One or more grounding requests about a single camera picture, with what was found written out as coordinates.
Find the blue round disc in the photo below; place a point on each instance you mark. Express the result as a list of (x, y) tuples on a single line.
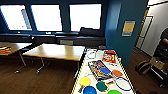
[(105, 70)]

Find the yellow round disc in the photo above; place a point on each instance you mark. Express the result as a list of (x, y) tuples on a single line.
[(84, 81)]

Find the glass door white frame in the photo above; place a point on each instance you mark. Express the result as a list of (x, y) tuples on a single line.
[(144, 32)]

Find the white table with dishes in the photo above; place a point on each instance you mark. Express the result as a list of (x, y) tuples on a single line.
[(83, 68)]

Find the dark green round disc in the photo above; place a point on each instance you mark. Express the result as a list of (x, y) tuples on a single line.
[(101, 86)]

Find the long wooden table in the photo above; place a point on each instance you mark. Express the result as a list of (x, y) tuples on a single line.
[(18, 46), (56, 51)]

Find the green bowl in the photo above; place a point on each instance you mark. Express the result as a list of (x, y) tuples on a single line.
[(115, 92)]

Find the orange round disc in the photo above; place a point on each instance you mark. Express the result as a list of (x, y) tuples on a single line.
[(117, 73)]

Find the dark backpack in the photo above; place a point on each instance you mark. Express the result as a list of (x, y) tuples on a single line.
[(143, 67)]

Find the white rimmed plate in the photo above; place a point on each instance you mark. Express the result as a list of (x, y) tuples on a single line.
[(91, 55)]

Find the blue bowl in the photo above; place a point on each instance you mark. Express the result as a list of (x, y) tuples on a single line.
[(90, 90)]

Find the person in dark shirt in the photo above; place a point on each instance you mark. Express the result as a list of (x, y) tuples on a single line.
[(165, 40)]

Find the dark bench sofa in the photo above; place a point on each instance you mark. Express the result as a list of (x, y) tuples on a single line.
[(46, 39)]

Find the yellow framed wall notice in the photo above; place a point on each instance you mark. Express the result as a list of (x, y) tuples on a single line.
[(128, 28)]

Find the bright room window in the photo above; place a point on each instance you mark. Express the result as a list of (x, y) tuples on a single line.
[(15, 17), (85, 17), (46, 17)]

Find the white vent box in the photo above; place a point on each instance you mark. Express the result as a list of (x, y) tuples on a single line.
[(66, 42)]

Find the dark sofa cushion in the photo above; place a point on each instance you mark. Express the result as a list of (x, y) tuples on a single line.
[(90, 32)]

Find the orange yellow toy pile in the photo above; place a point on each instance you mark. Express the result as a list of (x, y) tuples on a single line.
[(4, 50)]

